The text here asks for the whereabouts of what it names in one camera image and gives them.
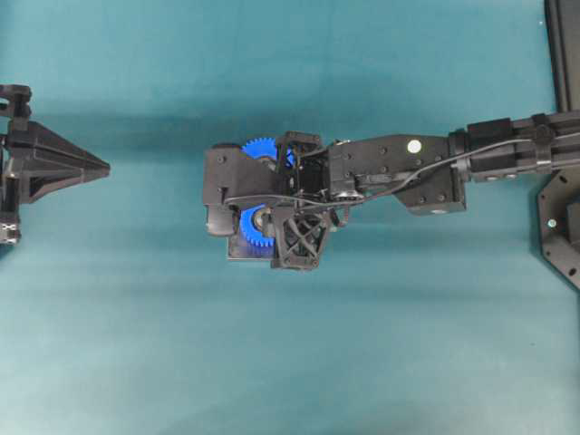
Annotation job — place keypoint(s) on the blue plastic gear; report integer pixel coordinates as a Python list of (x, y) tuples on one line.
[(251, 233), (263, 147)]

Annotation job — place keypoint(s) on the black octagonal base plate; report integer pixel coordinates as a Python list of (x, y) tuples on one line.
[(558, 220)]

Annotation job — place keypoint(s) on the black fixture base plate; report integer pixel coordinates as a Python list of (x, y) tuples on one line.
[(239, 249)]

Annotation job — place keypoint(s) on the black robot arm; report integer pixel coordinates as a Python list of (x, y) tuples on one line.
[(427, 174)]

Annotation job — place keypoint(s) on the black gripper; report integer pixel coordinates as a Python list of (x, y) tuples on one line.
[(300, 219)]

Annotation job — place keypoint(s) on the opposite black gripper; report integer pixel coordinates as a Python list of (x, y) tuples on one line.
[(35, 141)]

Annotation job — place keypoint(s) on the black aluminium frame rail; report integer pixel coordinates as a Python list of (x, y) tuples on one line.
[(562, 24)]

